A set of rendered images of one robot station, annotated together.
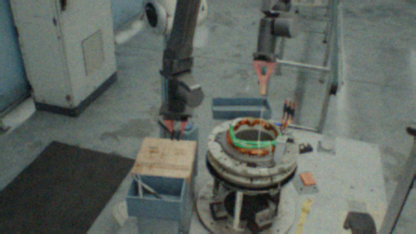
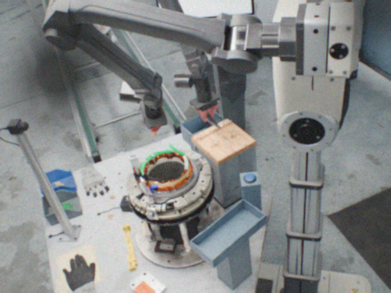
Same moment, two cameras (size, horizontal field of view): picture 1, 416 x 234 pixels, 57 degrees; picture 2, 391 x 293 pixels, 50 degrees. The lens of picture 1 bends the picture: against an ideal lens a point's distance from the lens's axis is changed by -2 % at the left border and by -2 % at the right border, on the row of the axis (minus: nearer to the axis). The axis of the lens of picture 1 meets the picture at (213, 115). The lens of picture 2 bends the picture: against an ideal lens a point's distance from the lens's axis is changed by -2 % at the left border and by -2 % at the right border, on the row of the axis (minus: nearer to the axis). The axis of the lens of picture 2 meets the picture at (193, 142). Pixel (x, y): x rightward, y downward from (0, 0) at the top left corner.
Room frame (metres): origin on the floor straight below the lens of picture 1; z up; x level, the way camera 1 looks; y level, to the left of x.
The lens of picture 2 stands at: (2.18, -0.60, 2.18)
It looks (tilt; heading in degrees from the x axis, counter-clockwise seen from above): 39 degrees down; 151
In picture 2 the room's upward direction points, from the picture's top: 10 degrees counter-clockwise
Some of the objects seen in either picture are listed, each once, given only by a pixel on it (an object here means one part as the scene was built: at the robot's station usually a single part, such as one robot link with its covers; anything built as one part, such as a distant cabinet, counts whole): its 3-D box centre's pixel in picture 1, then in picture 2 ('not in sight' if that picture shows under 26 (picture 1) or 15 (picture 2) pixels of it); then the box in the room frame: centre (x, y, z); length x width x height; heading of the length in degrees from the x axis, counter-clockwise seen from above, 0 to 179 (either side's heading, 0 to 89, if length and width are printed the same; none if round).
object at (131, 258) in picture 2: (303, 217); (129, 246); (1.04, -0.36, 0.80); 0.22 x 0.04 x 0.03; 160
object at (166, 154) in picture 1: (165, 159); (223, 141); (1.04, 0.16, 1.05); 0.20 x 0.19 x 0.02; 177
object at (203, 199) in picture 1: (246, 203); (181, 227); (1.10, -0.14, 0.80); 0.39 x 0.39 x 0.01
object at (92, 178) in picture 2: not in sight; (93, 179); (0.56, -0.30, 0.79); 0.24 x 0.12 x 0.02; 166
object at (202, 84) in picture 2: (177, 85); (200, 81); (1.02, 0.11, 1.35); 0.07 x 0.06 x 0.07; 39
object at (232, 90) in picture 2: not in sight; (222, 89); (-0.11, 0.98, 0.39); 0.39 x 0.39 x 0.35
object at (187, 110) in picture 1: (176, 102); (204, 95); (1.02, 0.11, 1.29); 0.10 x 0.07 x 0.07; 87
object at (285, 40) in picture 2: not in sight; (284, 39); (1.62, -0.05, 1.78); 0.09 x 0.08 x 0.12; 129
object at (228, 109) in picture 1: (239, 131); (232, 253); (1.42, -0.11, 0.92); 0.25 x 0.11 x 0.28; 95
